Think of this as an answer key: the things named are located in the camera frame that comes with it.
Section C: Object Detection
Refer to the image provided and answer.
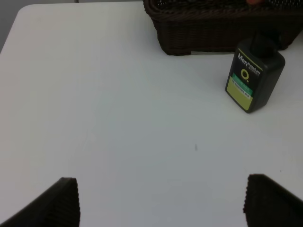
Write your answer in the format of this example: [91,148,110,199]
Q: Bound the dark brown wicker basket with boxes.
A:
[143,0,303,56]

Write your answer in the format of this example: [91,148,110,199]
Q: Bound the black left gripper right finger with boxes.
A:
[243,174,303,227]

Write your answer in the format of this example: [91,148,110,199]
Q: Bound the black rectangular bottle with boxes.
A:
[225,32,285,113]

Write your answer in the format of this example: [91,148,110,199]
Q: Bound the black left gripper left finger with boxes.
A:
[1,177,80,227]

